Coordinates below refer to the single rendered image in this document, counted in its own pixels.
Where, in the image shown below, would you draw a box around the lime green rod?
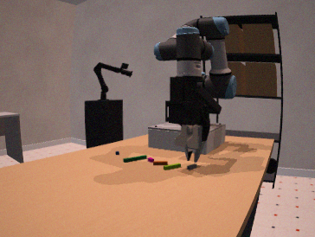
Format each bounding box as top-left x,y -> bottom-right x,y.
164,163 -> 181,170

